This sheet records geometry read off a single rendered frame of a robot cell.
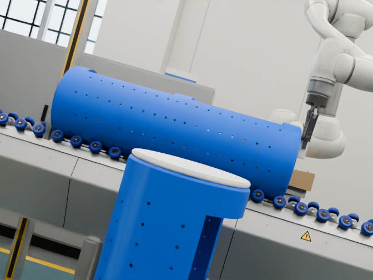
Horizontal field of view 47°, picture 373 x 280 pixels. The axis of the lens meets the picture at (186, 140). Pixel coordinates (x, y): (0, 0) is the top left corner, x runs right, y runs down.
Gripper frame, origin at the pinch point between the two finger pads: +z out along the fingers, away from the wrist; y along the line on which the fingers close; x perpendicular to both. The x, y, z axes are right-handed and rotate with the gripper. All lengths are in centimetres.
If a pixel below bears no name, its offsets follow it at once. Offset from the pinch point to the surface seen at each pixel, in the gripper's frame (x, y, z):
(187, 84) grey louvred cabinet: 69, 136, -26
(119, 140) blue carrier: 63, -14, 15
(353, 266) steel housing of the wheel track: -23.8, -16.1, 32.5
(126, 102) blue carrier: 64, -15, 1
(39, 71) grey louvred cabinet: 174, 130, -6
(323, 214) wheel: -10.6, -13.2, 19.3
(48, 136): 92, -7, 22
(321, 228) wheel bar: -11.1, -13.8, 23.9
